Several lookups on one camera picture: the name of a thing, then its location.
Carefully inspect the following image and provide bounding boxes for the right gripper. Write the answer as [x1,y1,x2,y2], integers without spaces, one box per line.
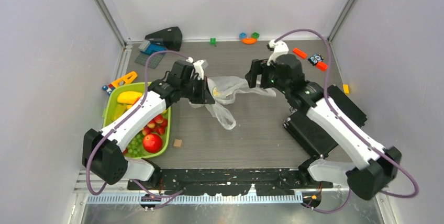
[245,59,290,95]

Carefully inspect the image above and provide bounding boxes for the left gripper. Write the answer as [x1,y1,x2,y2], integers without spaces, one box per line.
[181,76,215,105]

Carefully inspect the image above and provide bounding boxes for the clear printed plastic bag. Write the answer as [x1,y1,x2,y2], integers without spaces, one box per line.
[190,76,276,130]

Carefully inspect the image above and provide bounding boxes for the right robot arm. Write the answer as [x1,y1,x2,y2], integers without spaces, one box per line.
[245,54,402,200]

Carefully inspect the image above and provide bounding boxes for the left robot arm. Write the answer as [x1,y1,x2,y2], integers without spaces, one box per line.
[82,60,215,189]

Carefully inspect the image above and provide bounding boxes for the red fake lychee bunch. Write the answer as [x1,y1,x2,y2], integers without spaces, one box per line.
[141,114,169,136]

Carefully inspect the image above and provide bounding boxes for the red fake apple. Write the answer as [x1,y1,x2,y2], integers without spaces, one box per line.
[142,133,163,153]

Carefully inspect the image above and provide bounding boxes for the green fake grapes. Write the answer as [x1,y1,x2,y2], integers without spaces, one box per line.
[124,133,146,158]

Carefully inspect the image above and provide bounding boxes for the yellow fake starfruit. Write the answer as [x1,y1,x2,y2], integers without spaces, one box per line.
[111,103,128,122]

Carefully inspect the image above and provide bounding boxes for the blue toy piece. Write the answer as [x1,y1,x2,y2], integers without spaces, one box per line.
[239,32,247,39]

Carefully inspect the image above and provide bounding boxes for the orange toy bar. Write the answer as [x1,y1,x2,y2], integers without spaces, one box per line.
[293,48,308,59]

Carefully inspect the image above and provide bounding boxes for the small wooden cube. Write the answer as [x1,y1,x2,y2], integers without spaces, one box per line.
[173,139,183,148]

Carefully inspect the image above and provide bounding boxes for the red toy brick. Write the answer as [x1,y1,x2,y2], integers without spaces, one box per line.
[316,62,328,72]

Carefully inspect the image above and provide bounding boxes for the grey toy baseplate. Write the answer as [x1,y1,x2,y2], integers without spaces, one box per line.
[135,53,165,69]

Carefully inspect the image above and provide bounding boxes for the green plastic tray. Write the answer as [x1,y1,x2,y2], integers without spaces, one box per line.
[103,82,171,159]

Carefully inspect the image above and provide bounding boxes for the black wedge block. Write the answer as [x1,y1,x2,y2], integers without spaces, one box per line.
[145,27,183,51]

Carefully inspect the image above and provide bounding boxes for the black box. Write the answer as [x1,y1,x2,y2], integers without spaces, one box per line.
[283,84,368,159]

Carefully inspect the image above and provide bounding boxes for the orange yellow toy tool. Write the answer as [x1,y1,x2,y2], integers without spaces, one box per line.
[102,71,138,96]

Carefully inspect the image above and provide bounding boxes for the grey small toy brick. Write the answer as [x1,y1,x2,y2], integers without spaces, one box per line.
[138,40,151,52]

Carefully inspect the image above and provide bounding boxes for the yellow toy block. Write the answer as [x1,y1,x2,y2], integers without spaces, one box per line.
[342,84,350,95]

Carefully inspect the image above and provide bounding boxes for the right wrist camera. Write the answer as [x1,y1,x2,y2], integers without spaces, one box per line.
[267,40,289,66]

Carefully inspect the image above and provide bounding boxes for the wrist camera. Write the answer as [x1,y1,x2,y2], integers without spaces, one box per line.
[186,57,208,80]
[267,40,289,66]

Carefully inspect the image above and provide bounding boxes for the green cube by ring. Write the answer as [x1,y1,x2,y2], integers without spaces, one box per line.
[251,32,260,39]

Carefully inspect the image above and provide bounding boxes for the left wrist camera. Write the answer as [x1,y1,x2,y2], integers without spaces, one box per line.
[186,57,208,80]

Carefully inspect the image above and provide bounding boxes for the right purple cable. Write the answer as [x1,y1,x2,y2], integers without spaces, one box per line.
[274,29,420,199]

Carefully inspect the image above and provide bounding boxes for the purple cable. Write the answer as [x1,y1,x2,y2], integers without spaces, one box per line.
[85,50,195,196]
[274,29,420,199]

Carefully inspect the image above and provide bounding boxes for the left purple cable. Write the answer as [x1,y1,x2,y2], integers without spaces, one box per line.
[85,50,195,196]

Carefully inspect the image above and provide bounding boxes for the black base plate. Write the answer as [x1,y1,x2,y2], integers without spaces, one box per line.
[140,168,333,196]

